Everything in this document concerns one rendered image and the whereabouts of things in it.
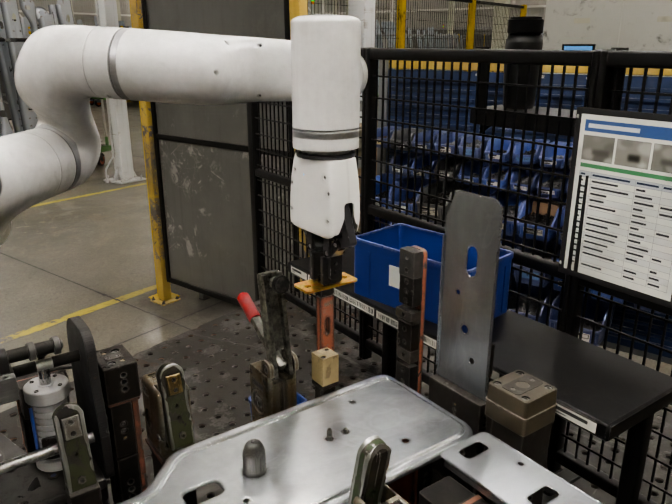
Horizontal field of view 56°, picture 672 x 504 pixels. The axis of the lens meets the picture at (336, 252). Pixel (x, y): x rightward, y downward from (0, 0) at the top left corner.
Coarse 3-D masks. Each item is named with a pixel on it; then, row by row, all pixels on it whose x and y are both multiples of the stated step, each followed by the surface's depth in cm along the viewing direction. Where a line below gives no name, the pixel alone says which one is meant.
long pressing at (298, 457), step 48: (384, 384) 109; (240, 432) 95; (288, 432) 95; (336, 432) 95; (384, 432) 95; (432, 432) 95; (192, 480) 85; (240, 480) 85; (288, 480) 85; (336, 480) 85
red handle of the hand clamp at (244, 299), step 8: (240, 296) 108; (248, 296) 109; (240, 304) 108; (248, 304) 107; (248, 312) 107; (256, 312) 107; (256, 320) 106; (256, 328) 106; (264, 344) 104; (280, 360) 102; (280, 368) 102
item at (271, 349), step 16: (272, 272) 100; (272, 288) 97; (288, 288) 98; (272, 304) 101; (272, 320) 101; (272, 336) 100; (288, 336) 102; (272, 352) 100; (288, 352) 102; (288, 368) 103
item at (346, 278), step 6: (318, 276) 85; (342, 276) 88; (348, 276) 87; (300, 282) 85; (306, 282) 85; (312, 282) 85; (318, 282) 85; (342, 282) 85; (348, 282) 85; (300, 288) 83; (306, 288) 83; (312, 288) 83; (318, 288) 83; (324, 288) 83; (330, 288) 84
